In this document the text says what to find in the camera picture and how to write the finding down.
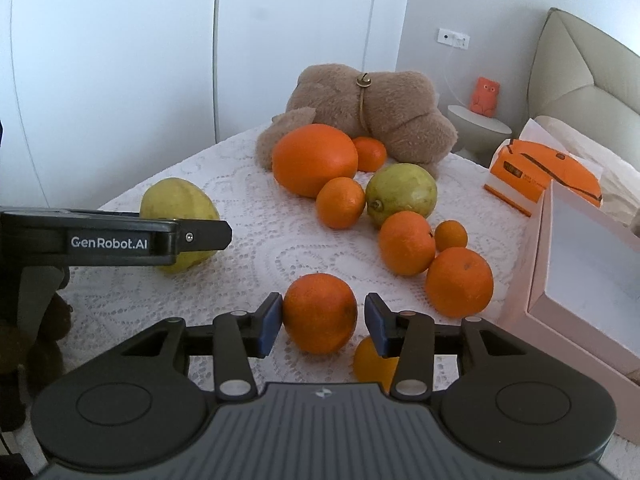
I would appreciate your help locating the orange owl figurine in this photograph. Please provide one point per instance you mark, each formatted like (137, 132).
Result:
(484, 98)

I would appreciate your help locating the white round side table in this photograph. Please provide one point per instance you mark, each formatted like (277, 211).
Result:
(478, 136)

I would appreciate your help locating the white wall socket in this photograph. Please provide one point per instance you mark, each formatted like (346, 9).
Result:
(449, 38)

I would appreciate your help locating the round orange near box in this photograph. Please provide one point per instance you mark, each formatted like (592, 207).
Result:
(459, 283)

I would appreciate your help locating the orange with stem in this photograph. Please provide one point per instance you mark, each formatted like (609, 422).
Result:
(406, 243)

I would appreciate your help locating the brown plush toy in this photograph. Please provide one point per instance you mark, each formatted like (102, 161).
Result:
(399, 109)

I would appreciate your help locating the beige upholstered headboard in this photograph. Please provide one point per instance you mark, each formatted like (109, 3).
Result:
(588, 80)

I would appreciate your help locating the medium tangerine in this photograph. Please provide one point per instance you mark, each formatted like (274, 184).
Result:
(340, 203)

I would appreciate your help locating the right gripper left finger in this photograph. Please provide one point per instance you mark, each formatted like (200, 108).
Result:
(237, 336)

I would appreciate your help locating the green guava fruit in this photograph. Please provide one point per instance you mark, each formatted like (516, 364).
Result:
(400, 187)

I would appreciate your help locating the large orange grapefruit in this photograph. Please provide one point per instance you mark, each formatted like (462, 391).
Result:
(308, 157)

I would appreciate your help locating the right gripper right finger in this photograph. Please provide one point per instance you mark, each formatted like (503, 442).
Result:
(408, 336)

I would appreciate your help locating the yellow-green pear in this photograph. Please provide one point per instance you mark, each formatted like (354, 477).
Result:
(175, 198)

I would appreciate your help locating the orange white package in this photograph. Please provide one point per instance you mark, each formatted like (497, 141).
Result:
(522, 170)

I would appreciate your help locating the white lace tablecloth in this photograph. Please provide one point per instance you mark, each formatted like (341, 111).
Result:
(277, 238)

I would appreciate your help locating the pink open box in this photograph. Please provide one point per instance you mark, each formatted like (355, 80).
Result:
(575, 295)

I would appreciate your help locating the white tissue paper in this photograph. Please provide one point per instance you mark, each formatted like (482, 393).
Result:
(533, 132)

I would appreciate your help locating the small yellow-orange citrus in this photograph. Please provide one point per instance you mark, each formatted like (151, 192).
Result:
(368, 366)

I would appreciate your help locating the tiny kumquat orange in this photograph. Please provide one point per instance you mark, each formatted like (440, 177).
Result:
(449, 234)

